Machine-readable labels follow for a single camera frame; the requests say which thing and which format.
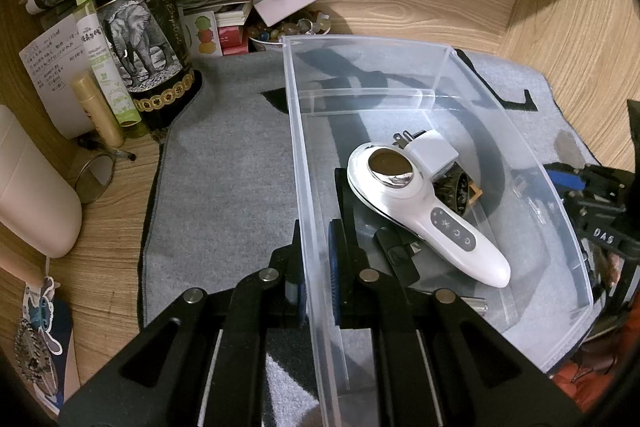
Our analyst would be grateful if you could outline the white handheld massager device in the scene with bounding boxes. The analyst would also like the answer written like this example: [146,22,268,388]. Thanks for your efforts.
[347,143,511,288]

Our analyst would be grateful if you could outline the clear plastic storage bin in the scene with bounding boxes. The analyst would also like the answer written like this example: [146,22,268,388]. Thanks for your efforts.
[283,36,596,426]

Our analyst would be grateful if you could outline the small silver metal cylinder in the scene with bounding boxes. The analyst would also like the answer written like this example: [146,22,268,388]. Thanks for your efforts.
[461,297,488,317]

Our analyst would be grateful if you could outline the white power adapter plug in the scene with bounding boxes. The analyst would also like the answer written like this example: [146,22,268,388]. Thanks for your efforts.
[393,130,459,180]

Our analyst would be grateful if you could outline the black gold lipstick tube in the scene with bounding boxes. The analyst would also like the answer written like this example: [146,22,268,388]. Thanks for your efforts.
[468,181,483,206]

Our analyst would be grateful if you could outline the grey mat with black letters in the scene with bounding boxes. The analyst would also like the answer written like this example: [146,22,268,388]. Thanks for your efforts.
[138,48,601,427]

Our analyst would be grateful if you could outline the orange cloth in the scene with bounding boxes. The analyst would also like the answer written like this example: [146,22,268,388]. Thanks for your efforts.
[551,348,629,412]

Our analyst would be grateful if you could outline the red small box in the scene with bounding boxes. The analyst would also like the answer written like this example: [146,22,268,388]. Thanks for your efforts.
[218,26,248,55]

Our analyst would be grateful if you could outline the yellow lip balm tube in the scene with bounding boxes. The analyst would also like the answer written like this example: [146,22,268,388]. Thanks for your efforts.
[72,70,125,147]

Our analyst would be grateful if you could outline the bowl of glass marbles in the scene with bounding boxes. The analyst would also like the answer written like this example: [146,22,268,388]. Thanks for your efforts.
[245,9,332,52]

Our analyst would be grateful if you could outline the fruit picture card box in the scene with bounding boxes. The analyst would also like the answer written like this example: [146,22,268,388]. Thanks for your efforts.
[181,11,222,58]

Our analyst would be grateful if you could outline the beige cylindrical container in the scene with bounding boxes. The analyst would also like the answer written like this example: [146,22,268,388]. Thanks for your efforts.
[1,106,82,258]

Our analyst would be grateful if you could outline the white folded card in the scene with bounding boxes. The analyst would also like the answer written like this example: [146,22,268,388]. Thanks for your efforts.
[254,0,318,27]

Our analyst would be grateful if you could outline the green white spray bottle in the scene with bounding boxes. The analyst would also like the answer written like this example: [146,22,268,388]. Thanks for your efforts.
[74,0,141,128]

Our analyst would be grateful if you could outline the white handwritten paper note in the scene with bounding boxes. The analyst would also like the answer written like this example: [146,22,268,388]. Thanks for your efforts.
[20,15,94,140]

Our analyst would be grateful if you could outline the dark elephant label bottle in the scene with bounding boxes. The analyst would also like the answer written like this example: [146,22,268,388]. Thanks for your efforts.
[94,0,202,134]

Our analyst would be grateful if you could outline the round wire-frame eyeglasses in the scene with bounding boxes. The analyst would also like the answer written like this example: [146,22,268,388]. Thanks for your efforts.
[73,138,137,205]

